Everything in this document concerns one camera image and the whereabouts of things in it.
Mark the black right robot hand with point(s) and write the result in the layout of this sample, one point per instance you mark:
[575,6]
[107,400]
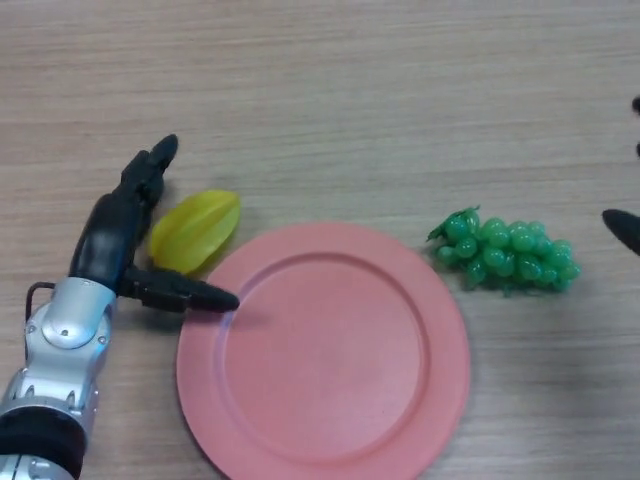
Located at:
[625,225]

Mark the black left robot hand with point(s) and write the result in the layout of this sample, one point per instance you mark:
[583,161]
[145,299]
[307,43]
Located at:
[105,235]

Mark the yellow starfruit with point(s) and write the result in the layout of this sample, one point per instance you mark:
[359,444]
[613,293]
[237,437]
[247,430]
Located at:
[200,225]

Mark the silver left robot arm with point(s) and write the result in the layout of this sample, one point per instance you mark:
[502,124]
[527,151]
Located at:
[65,320]

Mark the pink round plate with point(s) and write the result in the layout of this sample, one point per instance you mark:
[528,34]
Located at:
[325,360]

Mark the green grape bunch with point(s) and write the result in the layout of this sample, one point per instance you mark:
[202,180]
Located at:
[505,250]

